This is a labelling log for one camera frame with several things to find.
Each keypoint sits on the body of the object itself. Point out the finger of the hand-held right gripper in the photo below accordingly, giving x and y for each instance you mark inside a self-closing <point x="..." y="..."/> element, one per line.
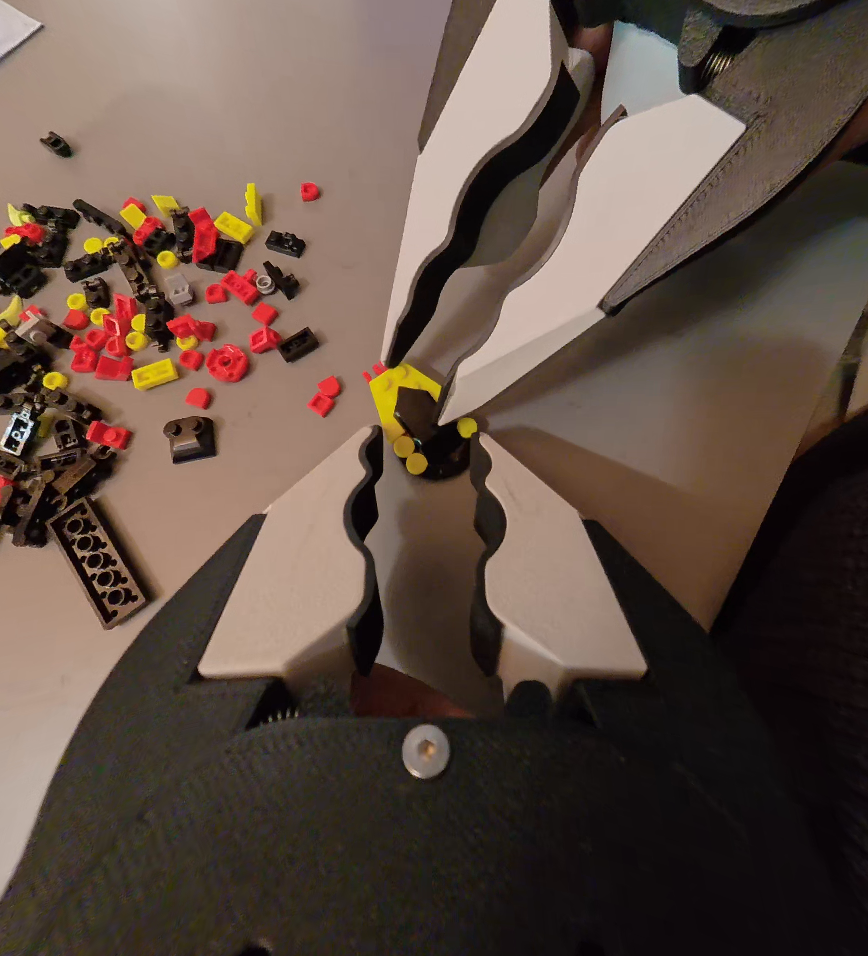
<point x="628" y="202"/>
<point x="478" y="97"/>

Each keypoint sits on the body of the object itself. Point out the red round lego plate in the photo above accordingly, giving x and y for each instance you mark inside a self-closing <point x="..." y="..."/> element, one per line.
<point x="227" y="364"/>

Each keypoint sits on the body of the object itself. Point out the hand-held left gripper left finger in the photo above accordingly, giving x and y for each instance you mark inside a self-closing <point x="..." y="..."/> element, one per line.
<point x="292" y="590"/>

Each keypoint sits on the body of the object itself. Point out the pile of loose lego pieces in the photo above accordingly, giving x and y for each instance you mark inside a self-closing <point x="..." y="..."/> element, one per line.
<point x="68" y="314"/>

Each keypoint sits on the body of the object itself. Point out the small black lego clip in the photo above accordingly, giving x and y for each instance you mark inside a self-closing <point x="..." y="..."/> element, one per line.
<point x="56" y="144"/>

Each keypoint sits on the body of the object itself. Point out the red square lego plate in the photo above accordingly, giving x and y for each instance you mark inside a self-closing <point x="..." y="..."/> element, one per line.
<point x="320" y="405"/>

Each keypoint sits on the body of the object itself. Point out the yellow black lego assembly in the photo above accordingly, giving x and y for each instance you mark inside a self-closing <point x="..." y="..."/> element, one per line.
<point x="396" y="388"/>

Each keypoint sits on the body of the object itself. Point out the red half-round lego tile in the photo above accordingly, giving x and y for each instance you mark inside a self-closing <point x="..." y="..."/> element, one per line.
<point x="329" y="386"/>
<point x="197" y="397"/>
<point x="310" y="192"/>

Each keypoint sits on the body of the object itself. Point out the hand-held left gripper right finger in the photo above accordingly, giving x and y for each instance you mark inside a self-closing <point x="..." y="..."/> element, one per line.
<point x="568" y="597"/>

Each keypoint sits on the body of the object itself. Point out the black knit sweater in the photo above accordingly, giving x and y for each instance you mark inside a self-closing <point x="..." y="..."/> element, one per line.
<point x="822" y="672"/>

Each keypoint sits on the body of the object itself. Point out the black lego slope brick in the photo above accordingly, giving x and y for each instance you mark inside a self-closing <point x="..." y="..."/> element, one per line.
<point x="189" y="441"/>

